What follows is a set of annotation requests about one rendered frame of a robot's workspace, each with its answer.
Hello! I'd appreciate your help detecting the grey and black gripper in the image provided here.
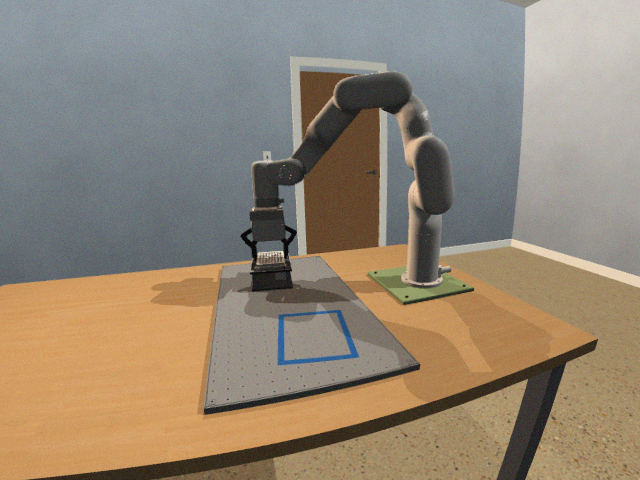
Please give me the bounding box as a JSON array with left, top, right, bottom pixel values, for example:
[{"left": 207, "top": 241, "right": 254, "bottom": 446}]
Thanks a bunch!
[{"left": 241, "top": 214, "right": 297, "bottom": 261}]

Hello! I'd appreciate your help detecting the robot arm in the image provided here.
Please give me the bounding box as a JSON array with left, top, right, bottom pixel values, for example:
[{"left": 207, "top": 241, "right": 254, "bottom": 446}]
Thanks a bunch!
[{"left": 249, "top": 71, "right": 454, "bottom": 288}]

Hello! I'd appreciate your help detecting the blue floor tape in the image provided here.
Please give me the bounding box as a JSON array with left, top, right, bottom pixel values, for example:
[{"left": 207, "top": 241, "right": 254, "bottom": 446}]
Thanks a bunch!
[{"left": 278, "top": 310, "right": 359, "bottom": 365}]

